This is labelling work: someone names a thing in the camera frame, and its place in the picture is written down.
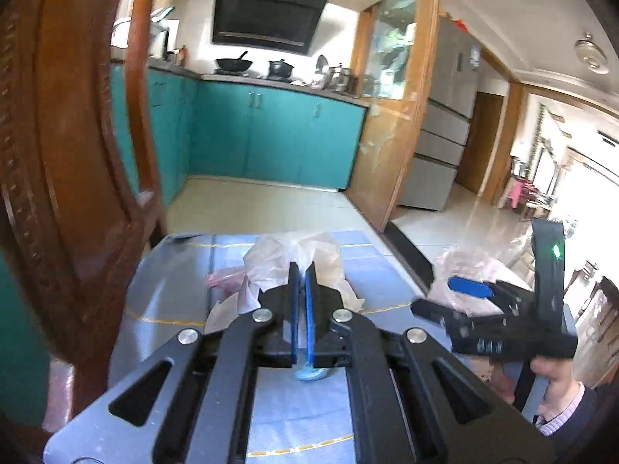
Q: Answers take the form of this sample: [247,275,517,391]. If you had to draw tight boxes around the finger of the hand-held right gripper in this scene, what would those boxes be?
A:
[410,298,504,333]
[447,275,536,321]

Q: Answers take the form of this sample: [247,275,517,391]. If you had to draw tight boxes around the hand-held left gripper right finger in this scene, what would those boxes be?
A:
[304,262,559,464]

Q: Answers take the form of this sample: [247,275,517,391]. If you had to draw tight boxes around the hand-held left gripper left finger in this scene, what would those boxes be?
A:
[43,262,299,464]

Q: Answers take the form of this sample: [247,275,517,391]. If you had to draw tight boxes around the white plastic mesh basket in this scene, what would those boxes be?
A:
[429,246,529,321]

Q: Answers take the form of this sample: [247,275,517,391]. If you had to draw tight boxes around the white plastic bag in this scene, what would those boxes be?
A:
[205,232,366,335]

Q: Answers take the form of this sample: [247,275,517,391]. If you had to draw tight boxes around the person's right forearm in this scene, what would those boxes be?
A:
[534,381,619,464]

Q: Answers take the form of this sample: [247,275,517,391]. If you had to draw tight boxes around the person's right hand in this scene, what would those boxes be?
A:
[529,358,583,423]

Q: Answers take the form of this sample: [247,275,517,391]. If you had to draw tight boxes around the black floor threshold strip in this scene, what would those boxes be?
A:
[385,220,435,297]

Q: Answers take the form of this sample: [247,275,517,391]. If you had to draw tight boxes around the pink crumpled plastic bag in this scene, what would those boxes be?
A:
[206,268,250,297]

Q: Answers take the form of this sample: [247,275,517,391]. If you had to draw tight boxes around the pink garment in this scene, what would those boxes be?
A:
[507,178,531,210]

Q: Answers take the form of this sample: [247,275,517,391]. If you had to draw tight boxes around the blue checked cloth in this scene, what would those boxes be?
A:
[111,231,436,464]

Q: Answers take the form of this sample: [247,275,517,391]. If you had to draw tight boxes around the brown wooden room door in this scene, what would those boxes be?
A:
[457,91,506,195]

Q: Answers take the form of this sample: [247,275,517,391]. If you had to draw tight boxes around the silver refrigerator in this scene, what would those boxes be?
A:
[398,16,482,213]

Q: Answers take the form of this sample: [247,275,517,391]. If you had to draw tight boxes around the wooden framed glass sliding door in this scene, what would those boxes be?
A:
[345,0,442,234]

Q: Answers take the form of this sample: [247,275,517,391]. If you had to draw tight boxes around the round ceiling lamp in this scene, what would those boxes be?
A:
[574,32,609,76]

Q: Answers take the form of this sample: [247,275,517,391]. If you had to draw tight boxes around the gas stove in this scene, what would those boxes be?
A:
[213,70,297,84]

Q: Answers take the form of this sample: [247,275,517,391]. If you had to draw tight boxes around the steel stock pot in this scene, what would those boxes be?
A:
[331,63,357,93]

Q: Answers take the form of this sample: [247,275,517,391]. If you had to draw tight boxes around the steel pot lid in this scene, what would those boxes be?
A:
[314,54,332,86]

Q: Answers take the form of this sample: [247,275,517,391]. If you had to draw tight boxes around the black wok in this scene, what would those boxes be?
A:
[215,51,253,73]

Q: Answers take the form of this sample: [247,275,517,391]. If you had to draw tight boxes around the carved wooden chair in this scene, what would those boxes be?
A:
[0,0,168,445]

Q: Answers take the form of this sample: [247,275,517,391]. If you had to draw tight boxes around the black range hood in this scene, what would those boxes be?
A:
[211,0,329,56]

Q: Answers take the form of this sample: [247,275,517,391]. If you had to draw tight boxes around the white countertop appliance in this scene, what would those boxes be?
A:
[146,6,176,60]

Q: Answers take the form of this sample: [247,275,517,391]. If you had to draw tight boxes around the green wall vine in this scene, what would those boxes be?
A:
[529,105,551,176]

